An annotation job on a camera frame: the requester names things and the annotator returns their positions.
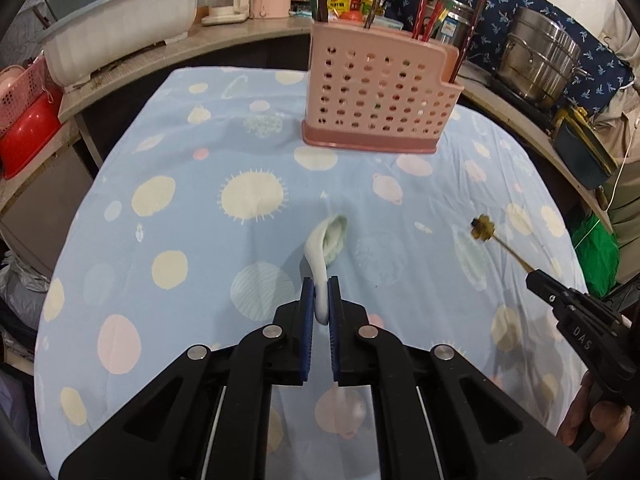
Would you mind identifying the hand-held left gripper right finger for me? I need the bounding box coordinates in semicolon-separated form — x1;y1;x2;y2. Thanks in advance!
327;276;586;480

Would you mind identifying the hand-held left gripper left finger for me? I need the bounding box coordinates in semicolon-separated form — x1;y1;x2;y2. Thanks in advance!
60;280;316;480

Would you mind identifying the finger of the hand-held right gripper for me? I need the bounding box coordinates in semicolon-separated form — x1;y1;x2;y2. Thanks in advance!
525;269;639;392

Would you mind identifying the white ceramic spoon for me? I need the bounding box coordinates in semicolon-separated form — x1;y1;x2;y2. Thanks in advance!
304;214;349;325

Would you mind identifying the gold flower spoon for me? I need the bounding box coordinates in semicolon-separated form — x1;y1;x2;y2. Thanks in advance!
470;214;538;277

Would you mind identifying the pink perforated utensil holder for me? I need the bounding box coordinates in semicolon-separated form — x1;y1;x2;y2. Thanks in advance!
301;20;465;156

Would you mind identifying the red patterned chopstick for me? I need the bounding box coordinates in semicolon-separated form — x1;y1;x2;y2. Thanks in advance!
411;0;432;40

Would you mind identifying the person's right hand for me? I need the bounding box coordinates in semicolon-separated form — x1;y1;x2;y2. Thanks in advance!
557;370;632;462

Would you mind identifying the green plastic bag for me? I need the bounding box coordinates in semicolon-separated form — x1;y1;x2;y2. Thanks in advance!
570;212;621;298

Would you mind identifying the beige cloth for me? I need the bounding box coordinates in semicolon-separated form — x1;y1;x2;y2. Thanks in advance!
597;0;640;281

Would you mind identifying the blue spotted tablecloth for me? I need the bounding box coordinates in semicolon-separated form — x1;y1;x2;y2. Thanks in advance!
34;66;588;480

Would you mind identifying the black induction cooktop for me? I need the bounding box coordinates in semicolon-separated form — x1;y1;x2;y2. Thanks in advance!
490;72;556;116

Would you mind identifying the stainless steel steamer pot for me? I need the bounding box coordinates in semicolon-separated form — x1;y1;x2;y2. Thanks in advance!
495;5;591;111

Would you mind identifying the grey plastic bag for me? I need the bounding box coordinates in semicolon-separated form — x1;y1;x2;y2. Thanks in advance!
0;250;51;306

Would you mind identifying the silver rice cooker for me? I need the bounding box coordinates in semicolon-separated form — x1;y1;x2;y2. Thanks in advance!
432;0;481;56

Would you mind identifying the red plastic basin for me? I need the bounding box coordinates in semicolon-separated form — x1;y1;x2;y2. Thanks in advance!
0;94;63;181

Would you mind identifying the pink plastic basket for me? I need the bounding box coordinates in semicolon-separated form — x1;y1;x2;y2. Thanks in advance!
0;55;53;136

